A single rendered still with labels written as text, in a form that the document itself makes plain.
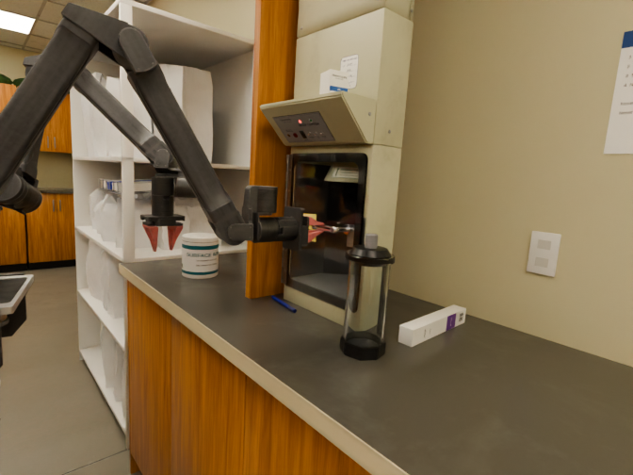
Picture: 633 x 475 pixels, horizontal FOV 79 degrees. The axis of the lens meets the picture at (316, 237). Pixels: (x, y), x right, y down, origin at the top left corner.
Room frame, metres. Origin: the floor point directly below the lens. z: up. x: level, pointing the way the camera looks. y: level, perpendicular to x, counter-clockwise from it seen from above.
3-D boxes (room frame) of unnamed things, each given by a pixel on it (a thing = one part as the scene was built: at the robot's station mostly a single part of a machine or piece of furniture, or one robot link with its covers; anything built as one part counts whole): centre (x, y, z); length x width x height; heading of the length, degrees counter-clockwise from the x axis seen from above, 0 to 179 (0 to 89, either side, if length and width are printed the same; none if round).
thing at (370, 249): (0.83, -0.12, 1.18); 0.09 x 0.09 x 0.07
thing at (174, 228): (1.06, 0.42, 1.14); 0.07 x 0.07 x 0.09; 42
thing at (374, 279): (0.83, -0.12, 1.06); 0.11 x 0.11 x 0.21
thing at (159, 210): (1.05, 0.43, 1.21); 0.10 x 0.07 x 0.07; 132
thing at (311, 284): (1.04, -0.01, 1.19); 0.30 x 0.01 x 0.40; 41
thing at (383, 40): (1.13, -0.11, 1.33); 0.32 x 0.25 x 0.77; 42
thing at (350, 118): (1.01, 0.03, 1.46); 0.32 x 0.11 x 0.10; 42
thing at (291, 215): (0.90, 0.08, 1.20); 0.07 x 0.07 x 0.10; 42
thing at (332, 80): (0.96, -0.02, 1.54); 0.05 x 0.05 x 0.06; 27
